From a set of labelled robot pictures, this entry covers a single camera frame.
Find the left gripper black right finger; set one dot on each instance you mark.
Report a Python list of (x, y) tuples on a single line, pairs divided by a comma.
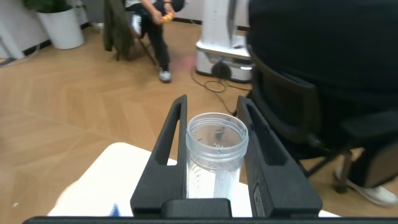
[(280, 186)]

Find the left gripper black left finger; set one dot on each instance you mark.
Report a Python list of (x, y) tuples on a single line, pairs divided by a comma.
[(164, 180)]

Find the test tube with blue pigment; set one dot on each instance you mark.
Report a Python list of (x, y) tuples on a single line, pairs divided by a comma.
[(214, 161)]

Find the black office chair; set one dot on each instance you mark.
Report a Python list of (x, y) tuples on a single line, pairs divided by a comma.
[(289, 105)]

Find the black folding chair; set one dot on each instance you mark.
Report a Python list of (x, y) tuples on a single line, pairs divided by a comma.
[(146, 51)]

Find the man in white t-shirt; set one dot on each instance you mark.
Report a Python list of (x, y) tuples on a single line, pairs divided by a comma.
[(155, 28)]

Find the person in black sweater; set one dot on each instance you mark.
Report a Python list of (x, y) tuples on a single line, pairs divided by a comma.
[(326, 37)]

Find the white robot tower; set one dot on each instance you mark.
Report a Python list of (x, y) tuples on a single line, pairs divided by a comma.
[(217, 31)]

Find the dark green jacket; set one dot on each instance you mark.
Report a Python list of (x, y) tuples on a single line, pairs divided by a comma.
[(116, 28)]

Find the white plant pot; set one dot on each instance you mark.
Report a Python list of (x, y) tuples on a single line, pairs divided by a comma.
[(62, 28)]

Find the large green leafy plant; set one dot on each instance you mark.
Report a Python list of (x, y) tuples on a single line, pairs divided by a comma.
[(46, 4)]

